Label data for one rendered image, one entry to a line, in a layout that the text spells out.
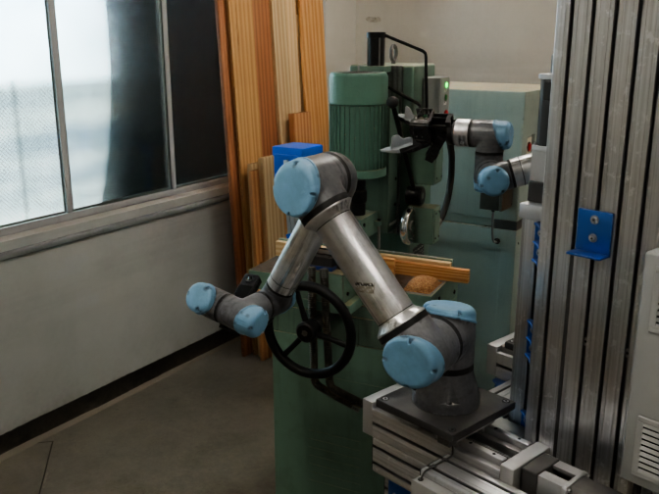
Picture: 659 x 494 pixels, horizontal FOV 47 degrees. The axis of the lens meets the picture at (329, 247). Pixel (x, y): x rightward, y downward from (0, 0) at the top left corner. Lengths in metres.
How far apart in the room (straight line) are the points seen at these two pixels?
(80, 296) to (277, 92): 1.47
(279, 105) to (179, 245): 0.91
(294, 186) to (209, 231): 2.38
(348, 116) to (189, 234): 1.74
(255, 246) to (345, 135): 1.61
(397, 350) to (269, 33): 2.74
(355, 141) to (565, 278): 0.86
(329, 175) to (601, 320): 0.62
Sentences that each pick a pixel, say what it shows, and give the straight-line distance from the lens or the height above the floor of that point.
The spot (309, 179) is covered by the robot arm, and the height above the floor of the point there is 1.33.
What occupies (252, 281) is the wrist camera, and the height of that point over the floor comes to 0.98.
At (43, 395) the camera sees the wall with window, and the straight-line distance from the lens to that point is 3.40.
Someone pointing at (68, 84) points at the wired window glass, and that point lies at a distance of 3.34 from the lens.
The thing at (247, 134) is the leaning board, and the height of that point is 1.14.
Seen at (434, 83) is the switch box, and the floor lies 1.46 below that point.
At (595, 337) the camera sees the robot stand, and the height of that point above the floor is 1.02.
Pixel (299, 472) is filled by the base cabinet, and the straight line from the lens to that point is 2.60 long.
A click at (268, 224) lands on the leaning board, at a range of 3.77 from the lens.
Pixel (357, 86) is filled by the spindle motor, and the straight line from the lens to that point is 2.22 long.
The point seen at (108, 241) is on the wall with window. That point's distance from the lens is 3.44.
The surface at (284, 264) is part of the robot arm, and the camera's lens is 1.81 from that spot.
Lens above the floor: 1.61
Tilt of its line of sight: 15 degrees down
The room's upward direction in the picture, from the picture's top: straight up
